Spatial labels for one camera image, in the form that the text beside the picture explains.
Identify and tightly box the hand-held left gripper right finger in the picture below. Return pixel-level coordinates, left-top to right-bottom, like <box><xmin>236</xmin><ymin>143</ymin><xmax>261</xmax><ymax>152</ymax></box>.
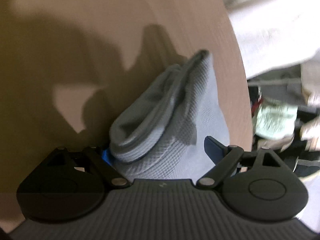
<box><xmin>196</xmin><ymin>136</ymin><xmax>294</xmax><ymax>187</ymax></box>

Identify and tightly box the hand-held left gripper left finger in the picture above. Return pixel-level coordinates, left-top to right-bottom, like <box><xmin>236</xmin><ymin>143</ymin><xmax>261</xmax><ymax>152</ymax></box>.
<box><xmin>45</xmin><ymin>146</ymin><xmax>132</xmax><ymax>187</ymax></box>

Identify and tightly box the grey shirt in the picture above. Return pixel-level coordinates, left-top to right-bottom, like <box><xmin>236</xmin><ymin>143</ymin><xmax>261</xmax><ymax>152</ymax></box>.
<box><xmin>109</xmin><ymin>49</ymin><xmax>230</xmax><ymax>180</ymax></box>

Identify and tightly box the dark clothes pile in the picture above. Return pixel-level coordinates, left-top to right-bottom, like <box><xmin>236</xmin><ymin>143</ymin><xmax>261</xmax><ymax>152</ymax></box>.
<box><xmin>247</xmin><ymin>85</ymin><xmax>320</xmax><ymax>182</ymax></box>

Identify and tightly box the pale green cloth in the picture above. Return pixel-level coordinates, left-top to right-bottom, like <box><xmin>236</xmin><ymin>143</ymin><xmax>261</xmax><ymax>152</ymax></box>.
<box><xmin>255</xmin><ymin>100</ymin><xmax>298</xmax><ymax>139</ymax></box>

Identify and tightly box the beige cloth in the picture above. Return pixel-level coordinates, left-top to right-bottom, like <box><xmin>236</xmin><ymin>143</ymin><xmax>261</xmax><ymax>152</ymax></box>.
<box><xmin>301</xmin><ymin>62</ymin><xmax>320</xmax><ymax>104</ymax></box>

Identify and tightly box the white blanket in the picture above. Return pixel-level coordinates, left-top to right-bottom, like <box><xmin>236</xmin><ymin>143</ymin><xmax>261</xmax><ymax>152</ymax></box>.
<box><xmin>215</xmin><ymin>0</ymin><xmax>320</xmax><ymax>80</ymax></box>

